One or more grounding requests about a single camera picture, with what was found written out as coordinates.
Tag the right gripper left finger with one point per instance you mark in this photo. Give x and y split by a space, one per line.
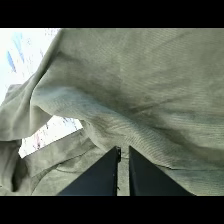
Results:
100 176

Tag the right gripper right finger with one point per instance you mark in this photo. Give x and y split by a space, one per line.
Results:
146 176

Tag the dark green garment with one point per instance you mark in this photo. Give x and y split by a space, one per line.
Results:
140 76

